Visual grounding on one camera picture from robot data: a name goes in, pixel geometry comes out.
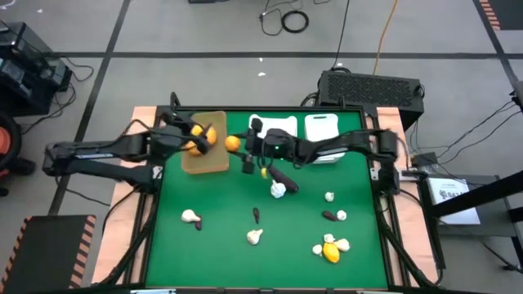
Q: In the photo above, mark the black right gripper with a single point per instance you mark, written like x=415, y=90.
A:
x=280, y=143

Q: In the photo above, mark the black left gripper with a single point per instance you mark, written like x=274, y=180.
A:
x=167, y=141

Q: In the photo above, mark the large purple eggplant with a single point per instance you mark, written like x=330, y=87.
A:
x=286, y=181

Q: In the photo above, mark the small purple eggplant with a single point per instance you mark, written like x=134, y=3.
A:
x=198, y=225
x=328, y=215
x=256, y=215

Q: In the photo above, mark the small white garlic bulb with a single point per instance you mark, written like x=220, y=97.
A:
x=329, y=196
x=341, y=215
x=317, y=249
x=329, y=237

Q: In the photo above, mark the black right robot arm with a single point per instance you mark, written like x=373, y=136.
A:
x=347, y=141

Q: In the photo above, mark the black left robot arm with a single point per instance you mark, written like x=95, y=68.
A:
x=102, y=149

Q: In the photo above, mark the brown rectangular basket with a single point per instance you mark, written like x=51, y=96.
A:
x=212, y=161

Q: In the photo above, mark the wide white plastic basket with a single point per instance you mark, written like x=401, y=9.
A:
x=282, y=121

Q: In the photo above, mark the light wooden side board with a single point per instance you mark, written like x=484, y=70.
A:
x=390, y=118
x=141, y=116

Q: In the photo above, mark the green table mat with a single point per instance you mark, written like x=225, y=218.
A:
x=229, y=212

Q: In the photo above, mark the narrow white plastic basket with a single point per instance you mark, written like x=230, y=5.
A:
x=323, y=122

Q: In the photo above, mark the black computer case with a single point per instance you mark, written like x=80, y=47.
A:
x=367, y=90

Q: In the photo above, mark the black electronics box stack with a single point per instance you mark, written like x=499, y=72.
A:
x=24, y=73

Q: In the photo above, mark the small black power box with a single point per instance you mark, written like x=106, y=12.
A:
x=425, y=161

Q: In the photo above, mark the red and black vacuum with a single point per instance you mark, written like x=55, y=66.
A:
x=8, y=143

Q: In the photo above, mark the black orange-striped floor mat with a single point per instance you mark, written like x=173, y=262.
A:
x=508, y=12
x=45, y=253

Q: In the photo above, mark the white printed paper sheet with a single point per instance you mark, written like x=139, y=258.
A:
x=453, y=204

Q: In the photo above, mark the black diagonal beam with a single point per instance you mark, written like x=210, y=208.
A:
x=490, y=192

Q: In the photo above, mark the silver metal bracket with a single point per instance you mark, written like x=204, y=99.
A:
x=153, y=291

